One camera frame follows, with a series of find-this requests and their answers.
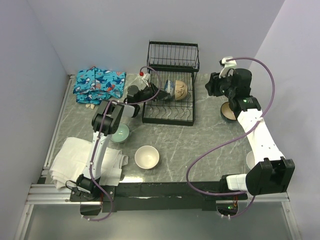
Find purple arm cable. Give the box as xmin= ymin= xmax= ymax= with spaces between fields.
xmin=186 ymin=56 xmax=276 ymax=219
xmin=89 ymin=65 xmax=162 ymax=222

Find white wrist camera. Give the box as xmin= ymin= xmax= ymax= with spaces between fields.
xmin=219 ymin=56 xmax=237 ymax=78
xmin=139 ymin=71 xmax=151 ymax=86

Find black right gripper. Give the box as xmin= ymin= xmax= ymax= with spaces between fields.
xmin=204 ymin=69 xmax=236 ymax=99

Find white folded towel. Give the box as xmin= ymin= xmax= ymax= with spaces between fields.
xmin=49 ymin=137 xmax=129 ymax=190

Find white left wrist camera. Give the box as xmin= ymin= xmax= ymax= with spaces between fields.
xmin=139 ymin=71 xmax=151 ymax=86

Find pale green bowl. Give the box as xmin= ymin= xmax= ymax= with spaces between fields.
xmin=110 ymin=123 xmax=130 ymax=144

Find aluminium frame rail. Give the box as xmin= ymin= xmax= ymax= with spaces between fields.
xmin=25 ymin=184 xmax=290 ymax=205

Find cream bowl near front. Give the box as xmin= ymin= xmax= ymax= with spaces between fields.
xmin=134 ymin=145 xmax=160 ymax=170

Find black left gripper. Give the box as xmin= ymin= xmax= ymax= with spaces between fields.
xmin=136 ymin=83 xmax=171 ymax=105

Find plain white bowl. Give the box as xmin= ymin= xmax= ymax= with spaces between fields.
xmin=246 ymin=151 xmax=256 ymax=170

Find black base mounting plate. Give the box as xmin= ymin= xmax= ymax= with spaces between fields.
xmin=69 ymin=181 xmax=248 ymax=213

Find brown interior dark bowl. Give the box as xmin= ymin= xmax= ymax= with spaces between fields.
xmin=220 ymin=101 xmax=237 ymax=123

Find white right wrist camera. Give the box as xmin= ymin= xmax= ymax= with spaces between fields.
xmin=219 ymin=56 xmax=237 ymax=78

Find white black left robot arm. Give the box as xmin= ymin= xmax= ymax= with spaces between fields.
xmin=75 ymin=83 xmax=174 ymax=201

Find black wire dish rack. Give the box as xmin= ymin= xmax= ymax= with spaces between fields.
xmin=142 ymin=40 xmax=200 ymax=126

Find blue white patterned bowl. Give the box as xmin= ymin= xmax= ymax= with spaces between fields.
xmin=164 ymin=79 xmax=176 ymax=101

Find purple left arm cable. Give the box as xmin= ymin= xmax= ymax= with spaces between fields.
xmin=89 ymin=65 xmax=162 ymax=222

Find blue shark print cloth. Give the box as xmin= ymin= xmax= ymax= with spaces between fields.
xmin=73 ymin=66 xmax=127 ymax=105

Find cream bowl with brown outside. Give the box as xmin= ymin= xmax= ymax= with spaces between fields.
xmin=174 ymin=80 xmax=188 ymax=101

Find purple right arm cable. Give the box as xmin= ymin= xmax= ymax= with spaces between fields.
xmin=186 ymin=56 xmax=276 ymax=219

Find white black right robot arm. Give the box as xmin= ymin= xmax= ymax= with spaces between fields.
xmin=205 ymin=68 xmax=295 ymax=200

